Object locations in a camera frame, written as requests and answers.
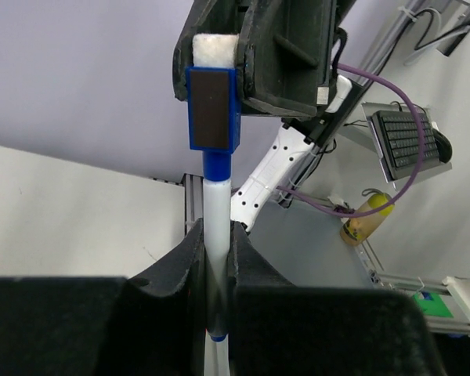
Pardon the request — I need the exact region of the green block on frame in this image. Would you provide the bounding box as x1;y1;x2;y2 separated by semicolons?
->
413;291;454;318

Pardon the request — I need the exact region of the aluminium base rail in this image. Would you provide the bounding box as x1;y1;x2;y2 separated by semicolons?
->
182;174;204;234

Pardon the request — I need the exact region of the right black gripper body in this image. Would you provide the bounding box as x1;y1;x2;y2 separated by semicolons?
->
172;0;353;118

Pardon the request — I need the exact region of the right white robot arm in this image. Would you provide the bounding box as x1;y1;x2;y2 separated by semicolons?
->
172;1;361;229

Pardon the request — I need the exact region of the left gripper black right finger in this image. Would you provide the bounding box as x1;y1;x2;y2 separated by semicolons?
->
229;222;445;375

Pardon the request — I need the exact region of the black keyboard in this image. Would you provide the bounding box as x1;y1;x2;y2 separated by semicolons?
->
372;110;439;179

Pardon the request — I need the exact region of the yellow capped bottle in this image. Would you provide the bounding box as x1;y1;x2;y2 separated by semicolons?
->
339;188;395;246

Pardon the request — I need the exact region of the small blue pen cap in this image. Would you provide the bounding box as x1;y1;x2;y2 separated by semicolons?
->
185;34;241;182

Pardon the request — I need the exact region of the thin blue pen refill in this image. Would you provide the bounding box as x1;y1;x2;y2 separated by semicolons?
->
203;179;231;375

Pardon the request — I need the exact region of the black computer mouse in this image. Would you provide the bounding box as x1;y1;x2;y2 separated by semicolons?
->
433;129;453;164

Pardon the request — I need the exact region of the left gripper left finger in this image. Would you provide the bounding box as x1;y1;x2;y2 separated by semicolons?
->
0;221;205;375

